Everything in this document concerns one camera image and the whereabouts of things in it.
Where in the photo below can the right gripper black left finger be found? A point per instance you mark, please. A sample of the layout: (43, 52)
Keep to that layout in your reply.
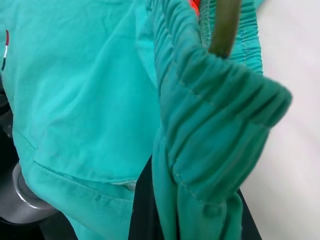
(142, 205)

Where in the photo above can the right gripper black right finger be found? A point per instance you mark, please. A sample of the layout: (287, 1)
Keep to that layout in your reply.
(250, 225)

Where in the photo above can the green shorts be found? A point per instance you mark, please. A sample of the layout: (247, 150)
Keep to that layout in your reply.
(87, 100)

